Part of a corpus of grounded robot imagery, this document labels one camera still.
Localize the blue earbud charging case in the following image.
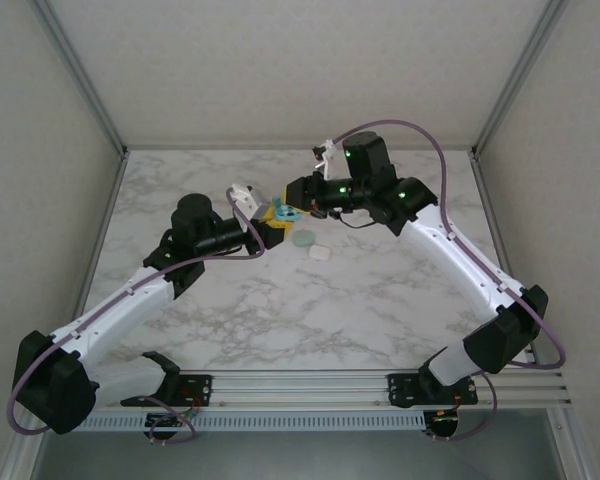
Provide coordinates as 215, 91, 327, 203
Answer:
271, 195, 302, 224

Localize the small circuit board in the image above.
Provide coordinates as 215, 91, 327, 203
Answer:
423, 409, 461, 440
147, 412, 186, 430

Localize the grey metal lower panel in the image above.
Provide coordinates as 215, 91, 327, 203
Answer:
2, 402, 599, 480

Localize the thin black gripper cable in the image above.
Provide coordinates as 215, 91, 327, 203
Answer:
328, 209, 377, 230

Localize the aluminium wall foot rail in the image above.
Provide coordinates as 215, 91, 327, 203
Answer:
124, 143, 477, 152

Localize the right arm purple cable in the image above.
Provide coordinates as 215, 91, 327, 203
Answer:
331, 118, 567, 443

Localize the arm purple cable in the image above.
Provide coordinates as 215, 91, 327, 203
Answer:
331, 118, 567, 443
7, 187, 266, 446

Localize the aluminium table side rail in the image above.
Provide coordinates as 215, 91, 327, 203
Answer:
72, 152, 131, 321
472, 152, 527, 301

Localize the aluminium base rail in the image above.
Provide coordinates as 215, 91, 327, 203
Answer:
209, 369, 574, 409

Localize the aluminium corner post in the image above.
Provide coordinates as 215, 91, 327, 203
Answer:
27, 0, 130, 156
472, 0, 574, 160

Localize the white slotted cable duct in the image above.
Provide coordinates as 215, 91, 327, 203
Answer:
74, 411, 427, 432

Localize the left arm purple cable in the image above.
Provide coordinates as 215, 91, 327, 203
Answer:
7, 187, 266, 446

